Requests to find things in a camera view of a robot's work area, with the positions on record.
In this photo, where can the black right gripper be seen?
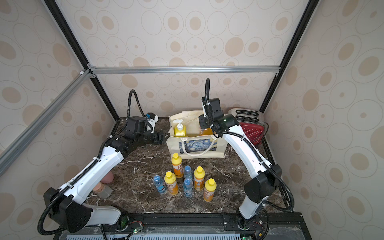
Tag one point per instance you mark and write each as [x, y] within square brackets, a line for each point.
[203, 122]

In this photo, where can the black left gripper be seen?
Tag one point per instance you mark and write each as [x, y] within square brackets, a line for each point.
[163, 139]

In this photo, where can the orange dish soap pump bottle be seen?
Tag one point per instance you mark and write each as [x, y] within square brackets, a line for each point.
[205, 132]

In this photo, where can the yellow dish soap pump bottle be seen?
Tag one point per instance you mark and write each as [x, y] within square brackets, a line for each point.
[180, 130]

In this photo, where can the cream starry night shopping bag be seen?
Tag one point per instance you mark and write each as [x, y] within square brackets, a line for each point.
[194, 145]

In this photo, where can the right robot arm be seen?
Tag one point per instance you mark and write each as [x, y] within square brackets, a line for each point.
[266, 178]

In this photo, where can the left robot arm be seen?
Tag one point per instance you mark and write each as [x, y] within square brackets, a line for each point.
[66, 209]

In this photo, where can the yellow cap juice bottle rear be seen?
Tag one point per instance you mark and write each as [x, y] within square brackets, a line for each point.
[177, 165]

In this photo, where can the yellow cap juice bottle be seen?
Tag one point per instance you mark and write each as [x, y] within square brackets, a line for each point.
[177, 165]
[171, 182]
[209, 190]
[199, 178]

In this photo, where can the yellow cap juice bottle left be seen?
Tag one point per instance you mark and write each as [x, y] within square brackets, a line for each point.
[171, 182]

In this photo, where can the blue cap water bottle rear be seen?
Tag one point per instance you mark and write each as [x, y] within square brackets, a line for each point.
[188, 173]

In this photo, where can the blue cap water bottle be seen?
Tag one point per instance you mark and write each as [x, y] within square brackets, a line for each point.
[188, 187]
[188, 173]
[159, 184]

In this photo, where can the blue cap water bottle left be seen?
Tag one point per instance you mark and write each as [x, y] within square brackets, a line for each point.
[159, 184]

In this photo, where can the red white toaster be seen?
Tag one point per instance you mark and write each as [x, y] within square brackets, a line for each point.
[252, 122]

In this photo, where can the yellow cap juice bottle middle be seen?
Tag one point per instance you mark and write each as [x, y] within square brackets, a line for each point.
[199, 178]

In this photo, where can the blue cap water bottle front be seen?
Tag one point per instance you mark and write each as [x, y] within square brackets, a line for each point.
[188, 187]

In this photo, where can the yellow cap juice bottle right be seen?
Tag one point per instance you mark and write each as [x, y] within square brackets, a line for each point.
[209, 190]

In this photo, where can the pink plastic cup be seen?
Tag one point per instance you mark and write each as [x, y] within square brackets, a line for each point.
[108, 178]

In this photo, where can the silver horizontal frame bar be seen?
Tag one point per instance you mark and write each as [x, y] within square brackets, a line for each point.
[185, 70]

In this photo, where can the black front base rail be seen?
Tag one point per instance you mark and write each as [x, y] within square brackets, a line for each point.
[272, 226]

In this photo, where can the silver diagonal frame bar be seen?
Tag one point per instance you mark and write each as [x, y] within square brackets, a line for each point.
[26, 137]

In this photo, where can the black right frame post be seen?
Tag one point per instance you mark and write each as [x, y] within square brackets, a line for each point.
[292, 46]

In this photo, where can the black frame post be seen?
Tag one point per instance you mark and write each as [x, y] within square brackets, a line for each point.
[292, 46]
[62, 23]

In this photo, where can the black left frame post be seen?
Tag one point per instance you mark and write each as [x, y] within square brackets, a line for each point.
[62, 23]

